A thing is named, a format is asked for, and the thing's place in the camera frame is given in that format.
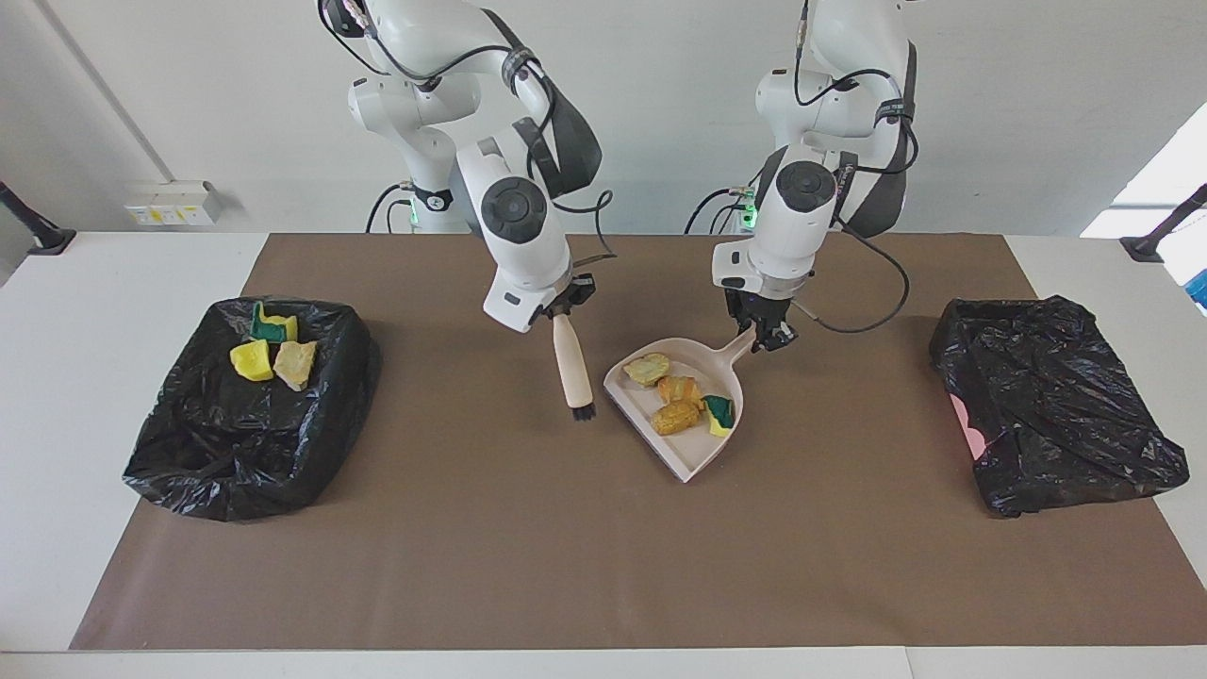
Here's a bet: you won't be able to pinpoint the beige plastic dustpan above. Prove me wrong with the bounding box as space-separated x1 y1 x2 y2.
603 328 761 484

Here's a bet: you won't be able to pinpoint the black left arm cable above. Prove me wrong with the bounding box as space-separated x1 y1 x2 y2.
797 215 912 335

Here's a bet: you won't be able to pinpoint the black clamp stand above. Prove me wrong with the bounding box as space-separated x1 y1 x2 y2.
1120 184 1207 263
0 181 76 257

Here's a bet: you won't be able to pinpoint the tan sponge lump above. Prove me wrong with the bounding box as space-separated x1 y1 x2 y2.
273 339 320 391

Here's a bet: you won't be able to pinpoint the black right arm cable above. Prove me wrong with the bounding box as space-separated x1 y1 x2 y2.
558 189 620 273

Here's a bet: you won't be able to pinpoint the yellow sponge piece green backed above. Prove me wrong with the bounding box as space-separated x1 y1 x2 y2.
250 300 300 344

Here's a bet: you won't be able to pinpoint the pale yellow sponge lump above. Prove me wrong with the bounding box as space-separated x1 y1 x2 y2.
622 353 672 388

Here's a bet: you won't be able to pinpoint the brown table mat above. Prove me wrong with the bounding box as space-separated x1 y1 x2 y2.
71 233 1207 652

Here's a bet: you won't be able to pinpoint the beige hand brush black bristles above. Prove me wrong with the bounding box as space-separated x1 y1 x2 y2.
552 314 598 422

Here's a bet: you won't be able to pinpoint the white wall outlet box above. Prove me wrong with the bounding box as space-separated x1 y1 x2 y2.
124 181 223 227

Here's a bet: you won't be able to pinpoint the white wall conduit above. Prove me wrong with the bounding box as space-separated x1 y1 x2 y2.
38 0 178 184

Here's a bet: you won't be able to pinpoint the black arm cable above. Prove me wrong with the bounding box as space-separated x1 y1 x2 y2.
797 215 912 335
558 189 620 273

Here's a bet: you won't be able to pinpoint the brown oval bread-like sponge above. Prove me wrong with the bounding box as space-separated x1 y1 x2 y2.
651 400 704 437

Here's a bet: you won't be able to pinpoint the black plastic trash bag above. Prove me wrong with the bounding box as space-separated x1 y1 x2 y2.
929 295 1191 518
123 295 381 522

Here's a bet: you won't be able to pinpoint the pink plastic bin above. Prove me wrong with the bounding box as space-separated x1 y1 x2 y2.
948 394 987 461

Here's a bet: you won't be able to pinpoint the small green yellow sponge wedge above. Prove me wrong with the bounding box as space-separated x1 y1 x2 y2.
700 394 737 439

